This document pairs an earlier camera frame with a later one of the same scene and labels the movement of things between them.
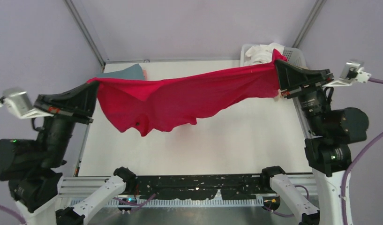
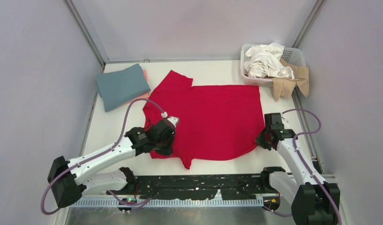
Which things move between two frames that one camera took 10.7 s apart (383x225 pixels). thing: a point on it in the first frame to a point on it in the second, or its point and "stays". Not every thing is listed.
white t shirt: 262,53 stays
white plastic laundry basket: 294,55 stays
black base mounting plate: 202,187 stays
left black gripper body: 64,111 to 166,146
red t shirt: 140,105 to 215,123
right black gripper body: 307,86 to 263,140
